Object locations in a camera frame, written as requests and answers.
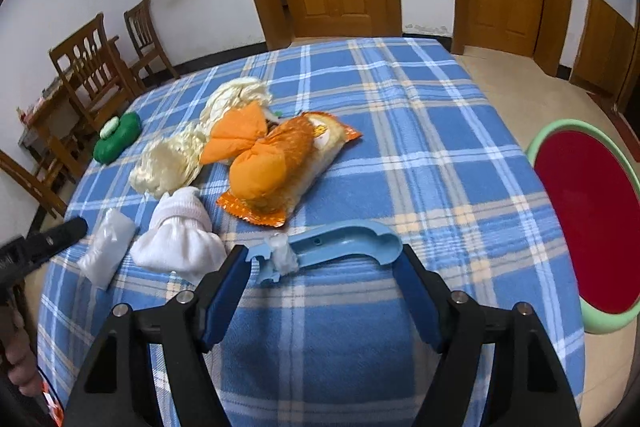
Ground blue plastic handle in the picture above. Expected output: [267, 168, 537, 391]
[247, 219, 402, 286]

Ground blue plaid blanket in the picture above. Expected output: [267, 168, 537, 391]
[36, 38, 587, 427]

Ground white plastic packet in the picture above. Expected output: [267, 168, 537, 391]
[76, 208, 137, 292]

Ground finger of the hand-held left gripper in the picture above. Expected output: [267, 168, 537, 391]
[42, 217, 89, 253]

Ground orange clear snack bag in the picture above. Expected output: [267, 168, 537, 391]
[216, 111, 362, 228]

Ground green lobed plastic container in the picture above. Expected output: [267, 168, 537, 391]
[92, 114, 142, 165]

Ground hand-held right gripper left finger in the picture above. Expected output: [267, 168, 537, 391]
[64, 244, 249, 427]

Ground wooden wall cabinet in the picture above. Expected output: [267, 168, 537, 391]
[570, 0, 638, 95]

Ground white crumpled tissue wad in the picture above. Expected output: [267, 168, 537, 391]
[269, 233, 300, 276]

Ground wooden chair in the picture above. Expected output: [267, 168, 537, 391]
[0, 149, 68, 220]
[123, 0, 180, 84]
[49, 13, 137, 132]

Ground white sock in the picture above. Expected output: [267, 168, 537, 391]
[131, 187, 228, 284]

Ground person's left hand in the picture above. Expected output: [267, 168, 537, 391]
[0, 304, 41, 398]

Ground wooden table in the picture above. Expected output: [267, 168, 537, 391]
[17, 79, 93, 188]

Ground red doormat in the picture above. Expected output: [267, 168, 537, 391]
[585, 92, 626, 118]

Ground orange cloth bundle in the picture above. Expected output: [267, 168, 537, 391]
[202, 101, 301, 202]

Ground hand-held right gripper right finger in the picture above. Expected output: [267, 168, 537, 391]
[397, 244, 583, 427]

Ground red basin with green rim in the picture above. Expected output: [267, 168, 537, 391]
[525, 119, 640, 334]

